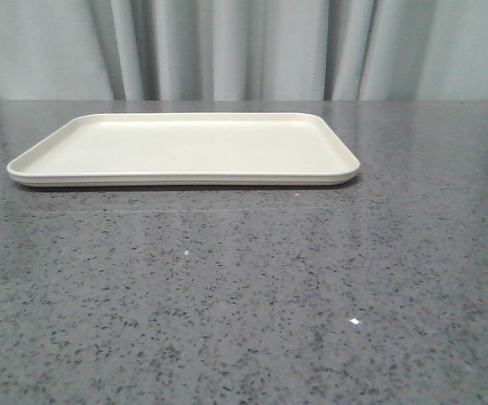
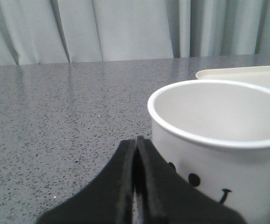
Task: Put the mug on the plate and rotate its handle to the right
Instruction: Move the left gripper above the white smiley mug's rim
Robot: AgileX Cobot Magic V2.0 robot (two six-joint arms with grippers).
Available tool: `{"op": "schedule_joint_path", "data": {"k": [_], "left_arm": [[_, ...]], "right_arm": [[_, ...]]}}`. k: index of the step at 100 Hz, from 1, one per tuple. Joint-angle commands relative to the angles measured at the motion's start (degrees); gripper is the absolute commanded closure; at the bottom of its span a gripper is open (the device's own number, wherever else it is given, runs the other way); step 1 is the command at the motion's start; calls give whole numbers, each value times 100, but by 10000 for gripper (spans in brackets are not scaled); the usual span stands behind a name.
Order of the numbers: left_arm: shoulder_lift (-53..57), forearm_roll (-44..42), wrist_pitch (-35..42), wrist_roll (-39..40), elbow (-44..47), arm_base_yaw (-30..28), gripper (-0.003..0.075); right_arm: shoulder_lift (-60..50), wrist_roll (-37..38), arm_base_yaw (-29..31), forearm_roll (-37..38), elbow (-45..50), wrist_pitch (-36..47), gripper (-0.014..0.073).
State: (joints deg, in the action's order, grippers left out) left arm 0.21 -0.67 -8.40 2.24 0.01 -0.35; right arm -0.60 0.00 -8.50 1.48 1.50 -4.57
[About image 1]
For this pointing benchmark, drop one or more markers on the cream rectangular plastic tray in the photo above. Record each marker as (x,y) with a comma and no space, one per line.
(184,149)

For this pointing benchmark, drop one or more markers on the pale green curtain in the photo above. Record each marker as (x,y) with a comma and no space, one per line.
(244,50)

